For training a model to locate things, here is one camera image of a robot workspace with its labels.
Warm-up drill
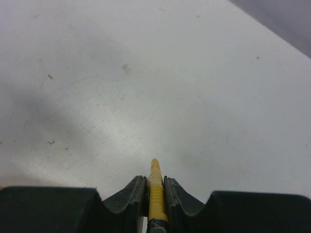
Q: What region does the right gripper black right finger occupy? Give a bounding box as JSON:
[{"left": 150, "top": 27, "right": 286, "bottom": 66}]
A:
[{"left": 164, "top": 177, "right": 311, "bottom": 233}]

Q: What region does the yellow utility knife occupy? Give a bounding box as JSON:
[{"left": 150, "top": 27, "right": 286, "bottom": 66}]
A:
[{"left": 147, "top": 158, "right": 169, "bottom": 233}]

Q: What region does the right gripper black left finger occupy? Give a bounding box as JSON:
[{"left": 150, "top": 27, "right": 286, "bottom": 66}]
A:
[{"left": 0, "top": 176, "right": 146, "bottom": 233}]

